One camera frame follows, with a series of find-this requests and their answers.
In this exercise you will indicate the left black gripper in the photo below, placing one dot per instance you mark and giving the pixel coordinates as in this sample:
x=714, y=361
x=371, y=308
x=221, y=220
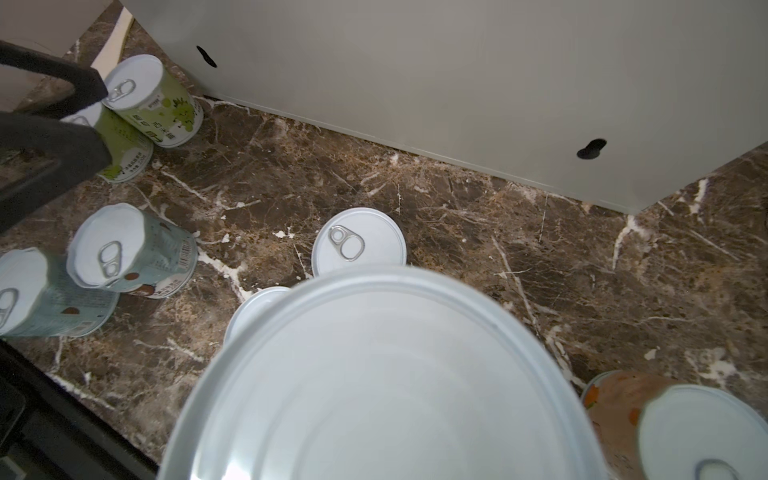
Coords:
x=78, y=151

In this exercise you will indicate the brown orange can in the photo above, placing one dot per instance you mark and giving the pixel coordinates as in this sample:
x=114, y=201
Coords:
x=652, y=427
x=383, y=373

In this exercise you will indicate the green can lower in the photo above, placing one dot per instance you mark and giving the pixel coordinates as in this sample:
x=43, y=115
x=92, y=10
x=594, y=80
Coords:
x=130, y=150

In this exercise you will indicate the green can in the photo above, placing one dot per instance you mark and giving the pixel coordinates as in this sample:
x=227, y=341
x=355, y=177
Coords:
x=143, y=93
x=130, y=150

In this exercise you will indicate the green can upper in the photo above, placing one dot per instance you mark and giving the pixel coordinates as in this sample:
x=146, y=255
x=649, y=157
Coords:
x=143, y=93

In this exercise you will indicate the teal can upper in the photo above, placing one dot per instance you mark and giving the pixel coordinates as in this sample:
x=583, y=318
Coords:
x=122, y=249

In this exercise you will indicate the teal can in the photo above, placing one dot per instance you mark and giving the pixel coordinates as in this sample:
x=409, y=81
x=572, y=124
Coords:
x=122, y=249
x=40, y=299

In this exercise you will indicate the wooden spatula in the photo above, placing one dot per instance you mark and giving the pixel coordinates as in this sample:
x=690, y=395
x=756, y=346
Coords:
x=110, y=54

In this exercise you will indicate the teal can lower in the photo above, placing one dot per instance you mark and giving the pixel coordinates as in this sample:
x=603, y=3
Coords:
x=40, y=299

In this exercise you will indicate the yellow can left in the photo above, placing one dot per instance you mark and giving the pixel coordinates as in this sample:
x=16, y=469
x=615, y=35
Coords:
x=250, y=309

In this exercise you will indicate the yellow can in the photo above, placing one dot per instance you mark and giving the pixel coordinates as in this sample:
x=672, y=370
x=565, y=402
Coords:
x=356, y=237
x=250, y=309

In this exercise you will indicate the yellow can right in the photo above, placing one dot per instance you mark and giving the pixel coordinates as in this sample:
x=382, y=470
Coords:
x=356, y=237

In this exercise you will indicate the grey metal cabinet box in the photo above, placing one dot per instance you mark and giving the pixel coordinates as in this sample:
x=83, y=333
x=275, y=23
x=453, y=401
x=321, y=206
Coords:
x=616, y=103

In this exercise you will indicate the brown orange can front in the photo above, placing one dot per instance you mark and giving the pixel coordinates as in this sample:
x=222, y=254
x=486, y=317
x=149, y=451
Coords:
x=652, y=427

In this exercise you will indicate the black base frame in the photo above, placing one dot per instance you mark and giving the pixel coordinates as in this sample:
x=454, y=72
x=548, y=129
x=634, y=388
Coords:
x=47, y=434

